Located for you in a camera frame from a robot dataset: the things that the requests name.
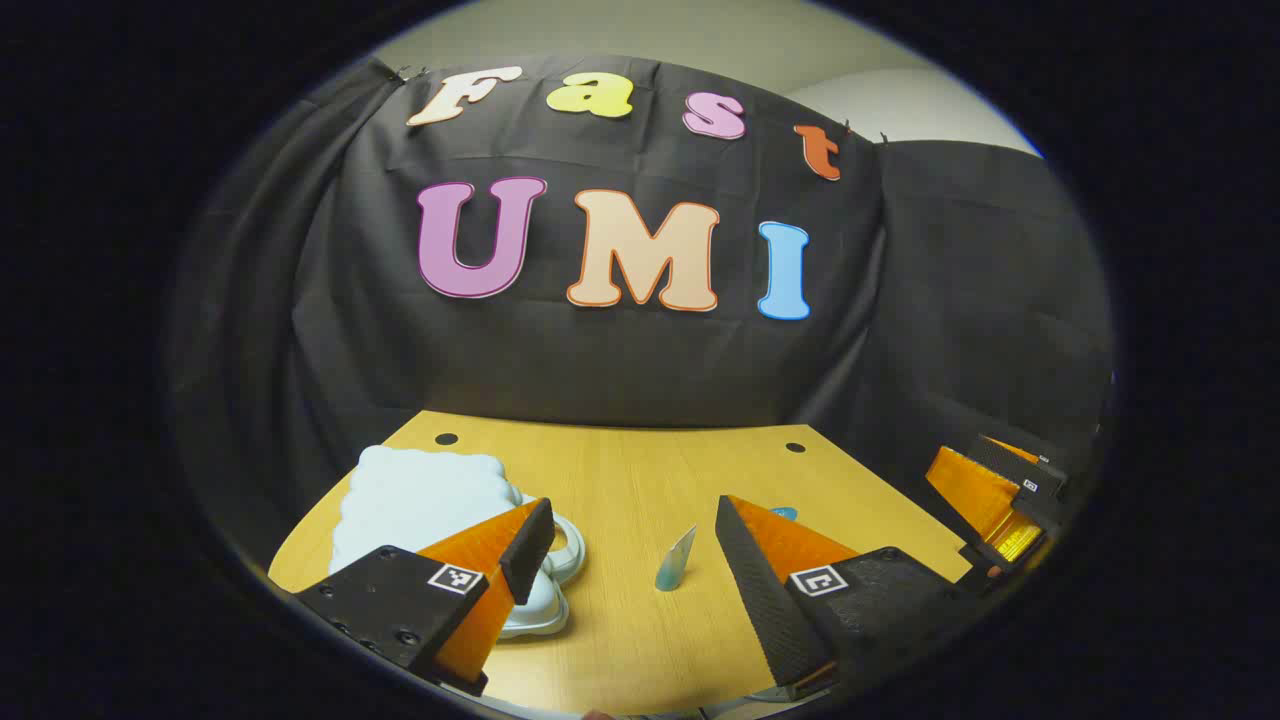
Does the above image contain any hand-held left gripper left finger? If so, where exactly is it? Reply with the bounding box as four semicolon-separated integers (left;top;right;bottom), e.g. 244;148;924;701
290;497;556;698

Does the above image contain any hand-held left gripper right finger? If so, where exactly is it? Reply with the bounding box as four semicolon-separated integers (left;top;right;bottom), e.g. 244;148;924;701
714;494;986;701

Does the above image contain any white and teal tube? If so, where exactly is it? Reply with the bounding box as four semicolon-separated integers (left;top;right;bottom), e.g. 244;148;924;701
655;525;698;593

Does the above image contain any light blue suitcase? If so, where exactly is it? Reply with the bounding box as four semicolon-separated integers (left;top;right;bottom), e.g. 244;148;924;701
328;445;586;638

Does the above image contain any black backdrop cloth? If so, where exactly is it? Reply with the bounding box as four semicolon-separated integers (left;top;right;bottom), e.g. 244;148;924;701
165;52;1116;561

